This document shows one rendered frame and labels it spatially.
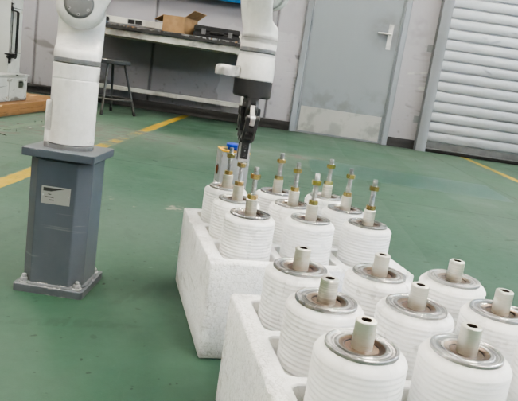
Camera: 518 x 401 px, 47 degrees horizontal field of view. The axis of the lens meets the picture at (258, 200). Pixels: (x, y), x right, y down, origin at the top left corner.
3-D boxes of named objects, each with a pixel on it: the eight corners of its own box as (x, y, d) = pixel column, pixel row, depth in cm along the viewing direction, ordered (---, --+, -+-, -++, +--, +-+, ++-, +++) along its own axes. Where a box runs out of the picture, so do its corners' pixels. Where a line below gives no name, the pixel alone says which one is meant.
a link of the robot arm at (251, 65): (213, 73, 119) (217, 42, 118) (268, 82, 122) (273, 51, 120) (217, 75, 111) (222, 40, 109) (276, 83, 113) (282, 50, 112)
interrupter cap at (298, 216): (305, 227, 108) (305, 223, 108) (282, 216, 114) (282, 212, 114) (337, 227, 112) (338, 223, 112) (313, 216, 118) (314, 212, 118)
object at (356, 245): (356, 301, 126) (371, 218, 123) (384, 320, 118) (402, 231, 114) (318, 303, 122) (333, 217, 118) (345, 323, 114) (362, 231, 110)
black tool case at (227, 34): (193, 37, 569) (195, 26, 566) (237, 43, 574) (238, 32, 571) (192, 35, 536) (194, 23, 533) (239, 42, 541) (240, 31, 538)
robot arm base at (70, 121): (39, 146, 120) (45, 60, 117) (56, 142, 129) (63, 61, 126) (84, 153, 120) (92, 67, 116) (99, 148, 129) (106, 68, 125)
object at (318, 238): (289, 321, 110) (304, 227, 107) (262, 301, 118) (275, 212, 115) (329, 317, 116) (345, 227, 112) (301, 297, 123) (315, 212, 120)
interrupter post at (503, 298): (496, 318, 75) (502, 293, 75) (485, 310, 78) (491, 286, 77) (512, 319, 76) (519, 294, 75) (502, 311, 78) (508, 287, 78)
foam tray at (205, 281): (197, 359, 106) (210, 262, 102) (175, 280, 143) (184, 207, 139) (396, 362, 116) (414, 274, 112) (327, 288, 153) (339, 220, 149)
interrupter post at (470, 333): (461, 360, 62) (468, 330, 61) (449, 348, 64) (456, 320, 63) (481, 360, 62) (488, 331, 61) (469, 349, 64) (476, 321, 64)
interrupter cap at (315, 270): (279, 278, 78) (280, 273, 78) (267, 259, 86) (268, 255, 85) (333, 282, 80) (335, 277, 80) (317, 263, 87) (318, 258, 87)
